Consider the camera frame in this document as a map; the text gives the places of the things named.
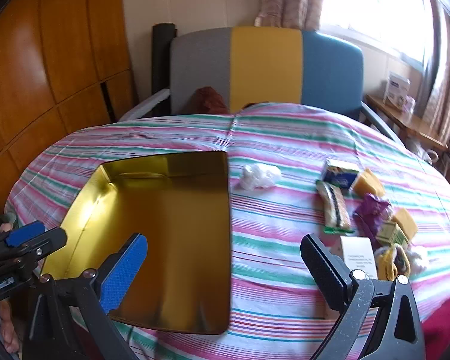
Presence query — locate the red cloth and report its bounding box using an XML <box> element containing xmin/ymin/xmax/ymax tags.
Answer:
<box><xmin>412</xmin><ymin>285</ymin><xmax>450</xmax><ymax>360</ymax></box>

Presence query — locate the white printed carton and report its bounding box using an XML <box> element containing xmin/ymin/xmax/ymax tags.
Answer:
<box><xmin>382</xmin><ymin>71</ymin><xmax>411</xmax><ymax>107</ymax></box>

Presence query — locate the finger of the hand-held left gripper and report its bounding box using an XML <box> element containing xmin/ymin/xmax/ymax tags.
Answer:
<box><xmin>0</xmin><ymin>221</ymin><xmax>46</xmax><ymax>257</ymax></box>
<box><xmin>0</xmin><ymin>227</ymin><xmax>68</xmax><ymax>274</ymax></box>

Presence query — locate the clear plastic bag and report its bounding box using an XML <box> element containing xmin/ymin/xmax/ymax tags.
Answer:
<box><xmin>407</xmin><ymin>245</ymin><xmax>430</xmax><ymax>274</ymax></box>

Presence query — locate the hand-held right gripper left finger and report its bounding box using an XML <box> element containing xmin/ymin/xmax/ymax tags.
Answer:
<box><xmin>22</xmin><ymin>232</ymin><xmax>149</xmax><ymax>360</ymax></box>

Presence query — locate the blue tissue pack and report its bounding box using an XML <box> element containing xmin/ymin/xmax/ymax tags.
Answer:
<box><xmin>320</xmin><ymin>159</ymin><xmax>361</xmax><ymax>190</ymax></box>

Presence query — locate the tall white box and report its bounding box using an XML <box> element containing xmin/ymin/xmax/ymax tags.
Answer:
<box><xmin>324</xmin><ymin>235</ymin><xmax>379</xmax><ymax>319</ymax></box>

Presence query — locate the brown cloth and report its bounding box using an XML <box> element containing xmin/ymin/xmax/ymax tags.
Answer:
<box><xmin>194</xmin><ymin>86</ymin><xmax>229</xmax><ymax>115</ymax></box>

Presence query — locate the grey yellow blue chair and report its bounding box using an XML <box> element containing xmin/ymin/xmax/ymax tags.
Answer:
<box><xmin>169</xmin><ymin>26</ymin><xmax>364</xmax><ymax>115</ymax></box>

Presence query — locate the grey bed rail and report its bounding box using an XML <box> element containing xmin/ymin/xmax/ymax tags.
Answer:
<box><xmin>360</xmin><ymin>102</ymin><xmax>404</xmax><ymax>145</ymax></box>

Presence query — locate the black rolled mat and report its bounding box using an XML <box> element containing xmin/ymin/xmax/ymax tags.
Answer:
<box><xmin>152</xmin><ymin>23</ymin><xmax>178</xmax><ymax>100</ymax></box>

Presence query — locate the wooden side table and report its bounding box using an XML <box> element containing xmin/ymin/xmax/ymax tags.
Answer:
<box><xmin>365</xmin><ymin>94</ymin><xmax>450</xmax><ymax>181</ymax></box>

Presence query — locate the small green box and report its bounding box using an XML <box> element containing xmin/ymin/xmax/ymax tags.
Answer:
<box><xmin>375</xmin><ymin>220</ymin><xmax>409</xmax><ymax>248</ymax></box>

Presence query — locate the yellow sponge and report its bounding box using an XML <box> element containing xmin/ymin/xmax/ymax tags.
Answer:
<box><xmin>392</xmin><ymin>207</ymin><xmax>419</xmax><ymax>242</ymax></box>
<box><xmin>350</xmin><ymin>168</ymin><xmax>385</xmax><ymax>199</ymax></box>

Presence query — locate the window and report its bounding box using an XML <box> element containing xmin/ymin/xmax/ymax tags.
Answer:
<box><xmin>319</xmin><ymin>0</ymin><xmax>436</xmax><ymax>64</ymax></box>

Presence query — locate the white shopping bag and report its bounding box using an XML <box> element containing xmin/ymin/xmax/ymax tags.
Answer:
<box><xmin>409</xmin><ymin>140</ymin><xmax>441</xmax><ymax>166</ymax></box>

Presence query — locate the wooden wardrobe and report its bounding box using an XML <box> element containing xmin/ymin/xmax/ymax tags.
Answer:
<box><xmin>0</xmin><ymin>0</ymin><xmax>136</xmax><ymax>211</ymax></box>

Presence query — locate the oat snack bar packet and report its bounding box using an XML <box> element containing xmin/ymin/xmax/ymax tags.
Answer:
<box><xmin>316</xmin><ymin>181</ymin><xmax>354</xmax><ymax>235</ymax></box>

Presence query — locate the gold tin box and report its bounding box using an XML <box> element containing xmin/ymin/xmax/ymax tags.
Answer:
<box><xmin>40</xmin><ymin>151</ymin><xmax>231</xmax><ymax>335</ymax></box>

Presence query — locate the yellow sock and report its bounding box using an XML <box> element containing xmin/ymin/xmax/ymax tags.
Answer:
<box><xmin>373</xmin><ymin>243</ymin><xmax>411</xmax><ymax>281</ymax></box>

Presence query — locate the white plastic bag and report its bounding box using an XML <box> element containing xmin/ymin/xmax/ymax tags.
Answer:
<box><xmin>241</xmin><ymin>163</ymin><xmax>283</xmax><ymax>192</ymax></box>

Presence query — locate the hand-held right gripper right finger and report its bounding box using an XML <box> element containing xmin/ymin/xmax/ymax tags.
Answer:
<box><xmin>301</xmin><ymin>233</ymin><xmax>426</xmax><ymax>360</ymax></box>

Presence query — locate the striped blanket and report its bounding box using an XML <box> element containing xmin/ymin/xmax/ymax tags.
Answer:
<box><xmin>4</xmin><ymin>103</ymin><xmax>450</xmax><ymax>360</ymax></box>

